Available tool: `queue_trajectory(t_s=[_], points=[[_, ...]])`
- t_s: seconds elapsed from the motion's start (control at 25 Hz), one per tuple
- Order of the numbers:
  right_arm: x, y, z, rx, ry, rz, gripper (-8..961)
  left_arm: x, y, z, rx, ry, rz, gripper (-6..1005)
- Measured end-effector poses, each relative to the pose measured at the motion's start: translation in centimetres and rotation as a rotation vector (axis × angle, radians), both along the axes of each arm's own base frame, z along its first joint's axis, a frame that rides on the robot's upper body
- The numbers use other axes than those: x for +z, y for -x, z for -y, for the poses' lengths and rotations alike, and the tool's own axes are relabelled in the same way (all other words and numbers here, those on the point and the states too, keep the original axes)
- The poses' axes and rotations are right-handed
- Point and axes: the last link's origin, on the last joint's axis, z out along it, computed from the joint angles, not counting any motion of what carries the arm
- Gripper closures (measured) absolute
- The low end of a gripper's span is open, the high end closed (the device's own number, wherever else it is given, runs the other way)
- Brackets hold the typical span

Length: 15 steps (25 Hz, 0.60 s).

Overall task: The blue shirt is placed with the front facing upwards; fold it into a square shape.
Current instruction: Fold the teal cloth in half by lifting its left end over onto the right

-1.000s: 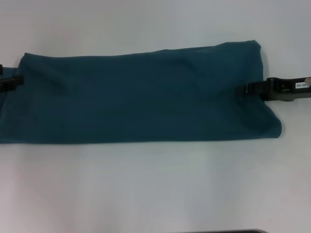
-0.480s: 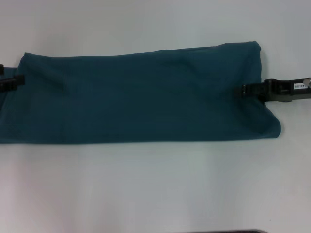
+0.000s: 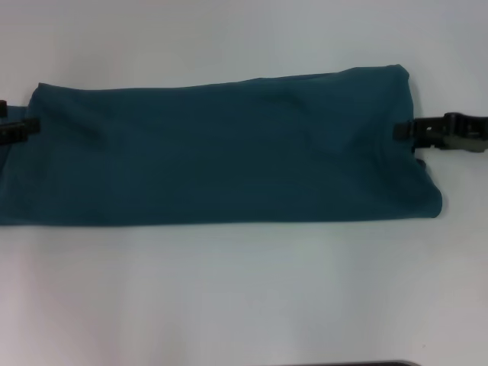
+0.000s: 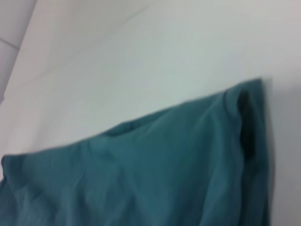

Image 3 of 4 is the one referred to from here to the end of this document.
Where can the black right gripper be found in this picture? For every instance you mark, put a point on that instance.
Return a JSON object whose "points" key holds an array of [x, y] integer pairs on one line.
{"points": [[470, 131]]}

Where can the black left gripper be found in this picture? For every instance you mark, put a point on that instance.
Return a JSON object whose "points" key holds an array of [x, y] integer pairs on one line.
{"points": [[3, 108]]}

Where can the teal blue printed t-shirt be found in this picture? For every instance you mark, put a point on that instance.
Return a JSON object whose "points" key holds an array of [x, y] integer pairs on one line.
{"points": [[228, 152]]}

